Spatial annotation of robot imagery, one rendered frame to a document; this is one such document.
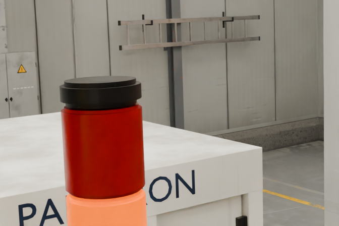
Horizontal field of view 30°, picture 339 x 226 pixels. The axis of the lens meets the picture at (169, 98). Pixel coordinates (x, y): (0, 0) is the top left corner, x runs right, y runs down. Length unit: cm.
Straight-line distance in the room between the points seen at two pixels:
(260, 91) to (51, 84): 390
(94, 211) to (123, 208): 2
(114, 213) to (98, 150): 4
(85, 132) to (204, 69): 980
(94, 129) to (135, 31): 903
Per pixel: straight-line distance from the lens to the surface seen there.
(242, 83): 1072
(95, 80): 38
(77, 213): 39
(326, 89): 298
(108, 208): 38
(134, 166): 38
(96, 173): 38
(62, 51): 883
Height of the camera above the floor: 238
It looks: 7 degrees down
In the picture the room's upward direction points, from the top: 2 degrees counter-clockwise
